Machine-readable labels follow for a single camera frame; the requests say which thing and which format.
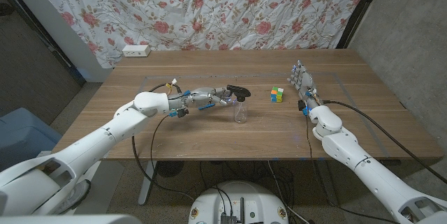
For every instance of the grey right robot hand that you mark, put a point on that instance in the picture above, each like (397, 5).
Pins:
(304, 81)

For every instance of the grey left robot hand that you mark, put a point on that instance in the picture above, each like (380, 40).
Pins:
(199, 96)

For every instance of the black trigger sprayer head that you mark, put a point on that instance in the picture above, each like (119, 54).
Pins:
(241, 93)

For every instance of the clear plastic spray bottle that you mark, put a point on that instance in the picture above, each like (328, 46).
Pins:
(240, 114)

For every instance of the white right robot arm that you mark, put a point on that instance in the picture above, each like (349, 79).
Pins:
(366, 168)

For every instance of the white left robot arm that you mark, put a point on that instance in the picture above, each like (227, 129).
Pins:
(104, 136)

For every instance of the multicoloured Rubik's cube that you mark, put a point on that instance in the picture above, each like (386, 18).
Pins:
(277, 95)

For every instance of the blue and black small tool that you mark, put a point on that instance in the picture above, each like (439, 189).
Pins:
(207, 106)

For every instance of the black round floor base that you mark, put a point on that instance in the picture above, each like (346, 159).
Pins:
(170, 169)

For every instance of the white power strip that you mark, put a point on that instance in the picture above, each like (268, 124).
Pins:
(136, 50)

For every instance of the floral print backdrop cloth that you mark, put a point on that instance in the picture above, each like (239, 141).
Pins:
(209, 7)

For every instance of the black backdrop stand pole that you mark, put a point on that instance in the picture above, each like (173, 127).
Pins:
(359, 7)

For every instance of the white table leg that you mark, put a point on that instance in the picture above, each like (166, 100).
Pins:
(328, 185)
(146, 185)

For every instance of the white robot torso base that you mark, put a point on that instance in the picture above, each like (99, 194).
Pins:
(244, 196)

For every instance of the white floor platform blue pads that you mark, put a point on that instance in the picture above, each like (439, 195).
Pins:
(108, 182)

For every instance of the blue plastic bin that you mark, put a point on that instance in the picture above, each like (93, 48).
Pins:
(21, 133)

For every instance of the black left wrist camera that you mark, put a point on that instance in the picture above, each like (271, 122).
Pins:
(179, 113)

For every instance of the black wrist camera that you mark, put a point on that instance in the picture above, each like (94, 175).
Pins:
(303, 107)
(179, 113)

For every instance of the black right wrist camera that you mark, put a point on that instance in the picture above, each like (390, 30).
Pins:
(303, 107)

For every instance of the black slanted wall bar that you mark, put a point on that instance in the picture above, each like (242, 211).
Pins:
(63, 60)

